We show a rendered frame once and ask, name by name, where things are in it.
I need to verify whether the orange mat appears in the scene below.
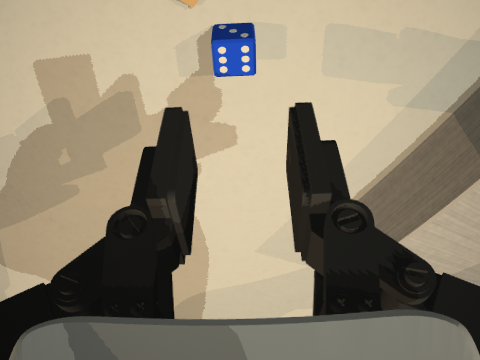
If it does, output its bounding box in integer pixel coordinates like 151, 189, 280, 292
181, 0, 199, 8

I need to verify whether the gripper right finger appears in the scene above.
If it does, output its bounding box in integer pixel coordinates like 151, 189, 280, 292
286, 102, 480, 355

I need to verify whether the blue die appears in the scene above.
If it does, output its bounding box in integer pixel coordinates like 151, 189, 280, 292
211, 23, 256, 77

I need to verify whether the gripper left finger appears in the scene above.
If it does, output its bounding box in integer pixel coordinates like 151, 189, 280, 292
0, 107, 198, 360

